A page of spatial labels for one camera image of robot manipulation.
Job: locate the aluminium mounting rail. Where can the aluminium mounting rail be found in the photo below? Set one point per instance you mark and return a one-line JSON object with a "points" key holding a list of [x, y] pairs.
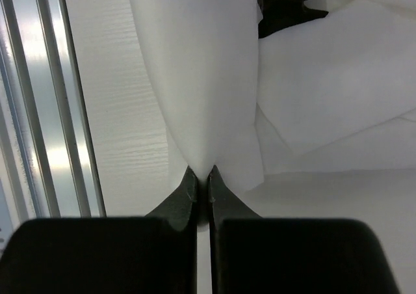
{"points": [[48, 168]]}

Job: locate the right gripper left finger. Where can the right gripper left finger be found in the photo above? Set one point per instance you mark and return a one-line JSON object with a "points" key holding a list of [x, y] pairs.
{"points": [[154, 253]]}

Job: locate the white printed t shirt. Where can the white printed t shirt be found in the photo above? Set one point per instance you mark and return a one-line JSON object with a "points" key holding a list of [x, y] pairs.
{"points": [[260, 87]]}

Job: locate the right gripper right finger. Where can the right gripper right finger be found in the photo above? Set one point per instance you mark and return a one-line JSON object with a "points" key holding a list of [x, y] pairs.
{"points": [[253, 254]]}

